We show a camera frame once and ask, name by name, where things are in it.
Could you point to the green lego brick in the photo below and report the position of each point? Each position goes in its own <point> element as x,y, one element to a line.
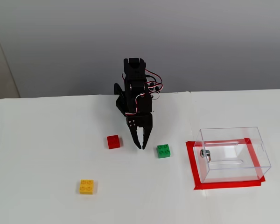
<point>163,151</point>

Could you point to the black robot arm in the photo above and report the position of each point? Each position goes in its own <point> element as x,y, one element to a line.
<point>135,70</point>

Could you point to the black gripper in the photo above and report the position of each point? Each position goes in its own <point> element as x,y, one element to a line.
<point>142,120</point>

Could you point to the metal cam lock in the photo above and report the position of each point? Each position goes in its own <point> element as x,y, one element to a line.
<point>205,153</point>

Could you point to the yellow lego brick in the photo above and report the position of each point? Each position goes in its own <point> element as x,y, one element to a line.
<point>86,186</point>

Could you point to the red tape square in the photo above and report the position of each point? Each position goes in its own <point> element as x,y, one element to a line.
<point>191,163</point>

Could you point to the red lego brick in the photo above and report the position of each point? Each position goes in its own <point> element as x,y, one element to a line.
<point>114,142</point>

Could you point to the transparent plastic box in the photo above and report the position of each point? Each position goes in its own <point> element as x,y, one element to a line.
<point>233,172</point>

